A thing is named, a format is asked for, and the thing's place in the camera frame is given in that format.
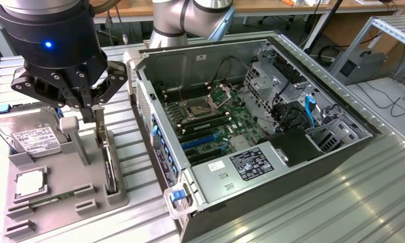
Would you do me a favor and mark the thin metal locking lever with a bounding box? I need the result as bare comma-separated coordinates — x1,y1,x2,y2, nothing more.
176,83,187,105

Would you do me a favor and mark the silver chipset heatsink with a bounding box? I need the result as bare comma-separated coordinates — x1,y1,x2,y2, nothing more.
228,136,254,150

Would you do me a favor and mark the small white box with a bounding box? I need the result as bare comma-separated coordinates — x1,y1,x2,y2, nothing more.
295,0,327,7

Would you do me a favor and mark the black office chair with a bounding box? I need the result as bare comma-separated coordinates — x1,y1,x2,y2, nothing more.
235,15,295,30

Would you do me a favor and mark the aluminium profile frame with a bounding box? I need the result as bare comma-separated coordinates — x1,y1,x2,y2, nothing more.
336,14,405,83

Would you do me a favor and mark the grey parts rack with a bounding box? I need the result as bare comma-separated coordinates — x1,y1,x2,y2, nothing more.
3,115,131,240

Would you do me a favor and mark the black slanted pole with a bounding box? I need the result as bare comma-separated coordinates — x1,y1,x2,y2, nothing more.
303,0,344,51

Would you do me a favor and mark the open black PC case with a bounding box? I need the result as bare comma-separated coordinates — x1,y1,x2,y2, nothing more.
123,34,383,243

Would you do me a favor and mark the graphics card with black fan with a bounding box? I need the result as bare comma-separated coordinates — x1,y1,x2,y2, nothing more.
94,105,120,196

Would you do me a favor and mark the grey box with black handle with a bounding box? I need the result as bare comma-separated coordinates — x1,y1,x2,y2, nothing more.
328,49,388,86

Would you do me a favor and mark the black expansion slot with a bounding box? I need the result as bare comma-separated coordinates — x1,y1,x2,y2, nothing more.
188,151,226,165
184,146,224,160

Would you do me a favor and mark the black RAM stick white label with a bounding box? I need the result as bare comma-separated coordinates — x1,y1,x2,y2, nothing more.
180,116,232,133

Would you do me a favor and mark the metal socket cover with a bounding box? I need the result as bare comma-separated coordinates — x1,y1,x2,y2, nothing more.
206,84,234,110

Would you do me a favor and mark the black coiled cable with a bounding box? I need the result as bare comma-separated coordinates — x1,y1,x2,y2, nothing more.
319,45,340,64

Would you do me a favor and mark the hanging cable with plug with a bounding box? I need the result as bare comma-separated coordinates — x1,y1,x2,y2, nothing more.
115,5,130,44

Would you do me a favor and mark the silver CPU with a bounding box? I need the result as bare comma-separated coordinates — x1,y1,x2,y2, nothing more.
15,171,46,197

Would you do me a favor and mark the green RAM stick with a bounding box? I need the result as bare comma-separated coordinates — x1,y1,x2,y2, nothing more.
30,191,78,206

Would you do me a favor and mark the black wire bundle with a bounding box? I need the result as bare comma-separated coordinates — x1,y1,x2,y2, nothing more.
271,100,308,133

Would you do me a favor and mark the silver hard disk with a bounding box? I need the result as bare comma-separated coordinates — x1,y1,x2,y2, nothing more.
0,106,72,159

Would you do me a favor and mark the blue wire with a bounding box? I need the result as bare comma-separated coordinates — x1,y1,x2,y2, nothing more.
303,94,318,129

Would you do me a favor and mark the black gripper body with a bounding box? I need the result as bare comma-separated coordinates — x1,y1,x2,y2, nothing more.
0,3,110,76

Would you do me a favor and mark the CPU socket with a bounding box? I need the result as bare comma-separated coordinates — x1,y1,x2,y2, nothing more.
184,99,214,120

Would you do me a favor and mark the grey power supply unit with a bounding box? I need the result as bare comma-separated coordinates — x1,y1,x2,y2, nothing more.
190,141,291,205

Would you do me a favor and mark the green motherboard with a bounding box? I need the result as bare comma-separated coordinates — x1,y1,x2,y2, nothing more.
162,82,268,167

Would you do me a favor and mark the black RAM slot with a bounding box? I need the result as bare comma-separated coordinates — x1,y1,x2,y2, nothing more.
164,89,211,103
162,85,208,98

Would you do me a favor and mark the blue expansion slot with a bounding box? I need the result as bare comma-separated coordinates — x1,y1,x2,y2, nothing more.
180,135,220,150

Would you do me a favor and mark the wooden desk white frame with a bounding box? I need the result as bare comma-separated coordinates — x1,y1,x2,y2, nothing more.
0,0,405,58

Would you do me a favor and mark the long black wire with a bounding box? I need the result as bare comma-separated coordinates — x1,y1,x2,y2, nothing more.
214,56,251,84

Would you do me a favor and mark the metal disk bay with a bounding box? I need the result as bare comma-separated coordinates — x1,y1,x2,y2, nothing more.
306,118,374,153

